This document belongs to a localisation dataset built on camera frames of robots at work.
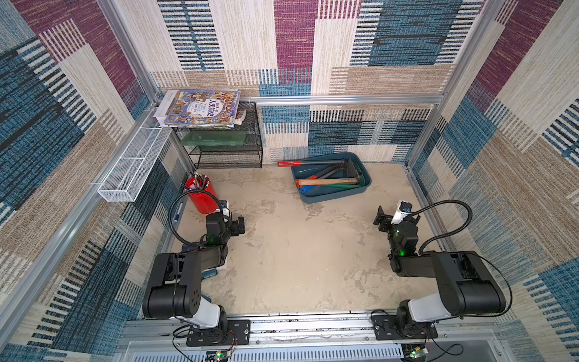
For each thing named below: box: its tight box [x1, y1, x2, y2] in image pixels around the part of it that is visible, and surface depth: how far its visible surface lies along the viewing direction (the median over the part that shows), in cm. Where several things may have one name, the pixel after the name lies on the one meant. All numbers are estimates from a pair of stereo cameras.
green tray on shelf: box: [180, 130, 247, 146], surface depth 101 cm
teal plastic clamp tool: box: [201, 268, 218, 281], surface depth 87 cm
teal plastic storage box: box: [291, 152, 372, 204], surface depth 113 cm
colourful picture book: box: [163, 89, 241, 128], surface depth 81 cm
